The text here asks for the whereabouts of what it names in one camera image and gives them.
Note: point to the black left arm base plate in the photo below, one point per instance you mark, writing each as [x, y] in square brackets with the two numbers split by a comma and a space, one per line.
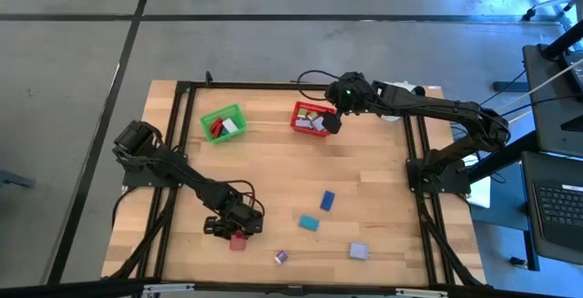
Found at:
[136, 180]

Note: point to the black pole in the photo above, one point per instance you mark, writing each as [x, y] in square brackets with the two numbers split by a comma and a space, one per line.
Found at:
[562, 40]

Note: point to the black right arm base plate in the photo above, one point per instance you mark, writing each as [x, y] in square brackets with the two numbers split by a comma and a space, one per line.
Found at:
[455, 184]

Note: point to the white paper sheet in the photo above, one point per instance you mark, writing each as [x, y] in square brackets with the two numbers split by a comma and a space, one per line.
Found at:
[480, 193]

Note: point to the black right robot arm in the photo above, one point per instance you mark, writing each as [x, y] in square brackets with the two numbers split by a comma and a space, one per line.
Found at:
[432, 106]

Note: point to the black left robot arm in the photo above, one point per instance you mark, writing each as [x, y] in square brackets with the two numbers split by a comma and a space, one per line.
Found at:
[182, 175]

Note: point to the dark teal small box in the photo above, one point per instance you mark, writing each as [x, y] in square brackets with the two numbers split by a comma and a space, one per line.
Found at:
[224, 132]

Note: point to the black side desk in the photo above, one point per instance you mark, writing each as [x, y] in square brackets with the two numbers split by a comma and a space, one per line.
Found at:
[551, 106]

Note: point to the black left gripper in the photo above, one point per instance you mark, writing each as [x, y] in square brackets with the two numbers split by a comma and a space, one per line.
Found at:
[241, 220]

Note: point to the small purple wall charger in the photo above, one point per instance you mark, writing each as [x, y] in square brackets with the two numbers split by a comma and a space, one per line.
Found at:
[281, 257]

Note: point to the black crossbar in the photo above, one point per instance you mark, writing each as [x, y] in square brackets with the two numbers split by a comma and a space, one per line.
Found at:
[91, 289]

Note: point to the blue rectangular box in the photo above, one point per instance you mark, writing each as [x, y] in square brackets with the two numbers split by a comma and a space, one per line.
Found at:
[327, 200]

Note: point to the red wall charger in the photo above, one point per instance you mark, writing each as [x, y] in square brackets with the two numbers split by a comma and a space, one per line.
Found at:
[238, 244]

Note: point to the black caster wheel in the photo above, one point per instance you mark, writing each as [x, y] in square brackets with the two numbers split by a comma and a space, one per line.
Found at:
[519, 262]

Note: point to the grey floor object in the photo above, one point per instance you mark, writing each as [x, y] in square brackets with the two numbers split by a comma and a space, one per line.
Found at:
[16, 180]

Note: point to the silver metal bracket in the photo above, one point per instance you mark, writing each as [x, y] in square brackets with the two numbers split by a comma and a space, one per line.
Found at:
[168, 288]
[421, 292]

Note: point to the green plastic basket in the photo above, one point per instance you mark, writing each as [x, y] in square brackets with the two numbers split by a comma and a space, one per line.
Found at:
[242, 125]

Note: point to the teal rectangular box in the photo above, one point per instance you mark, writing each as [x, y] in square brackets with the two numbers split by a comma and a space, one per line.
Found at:
[309, 223]

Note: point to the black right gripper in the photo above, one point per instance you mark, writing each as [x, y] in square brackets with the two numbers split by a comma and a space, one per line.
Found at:
[346, 93]

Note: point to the black stand foot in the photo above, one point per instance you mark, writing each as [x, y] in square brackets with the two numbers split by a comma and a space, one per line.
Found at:
[510, 86]

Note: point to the black stand beam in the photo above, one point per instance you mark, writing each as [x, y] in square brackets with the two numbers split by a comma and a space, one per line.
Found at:
[501, 159]

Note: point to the black frame clamp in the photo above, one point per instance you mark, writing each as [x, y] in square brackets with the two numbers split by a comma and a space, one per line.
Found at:
[209, 78]

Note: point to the red plastic basket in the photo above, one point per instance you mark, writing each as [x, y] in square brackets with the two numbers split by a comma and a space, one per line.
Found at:
[314, 132]

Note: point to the black laptop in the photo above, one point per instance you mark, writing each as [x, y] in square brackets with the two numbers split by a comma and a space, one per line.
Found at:
[560, 207]

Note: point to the black aluminium table frame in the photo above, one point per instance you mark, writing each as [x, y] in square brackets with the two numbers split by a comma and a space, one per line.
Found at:
[264, 85]

